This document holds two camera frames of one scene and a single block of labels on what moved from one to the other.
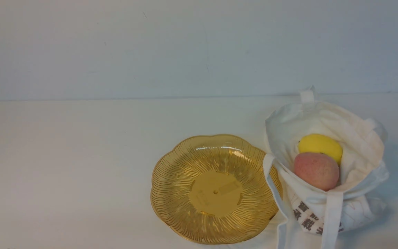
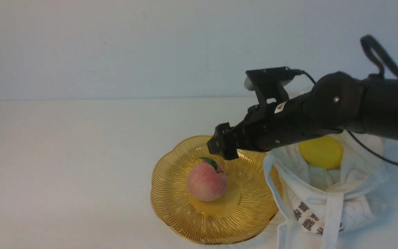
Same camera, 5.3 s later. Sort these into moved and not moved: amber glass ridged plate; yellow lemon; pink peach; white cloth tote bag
Moved: pink peach
Not moved: white cloth tote bag; yellow lemon; amber glass ridged plate
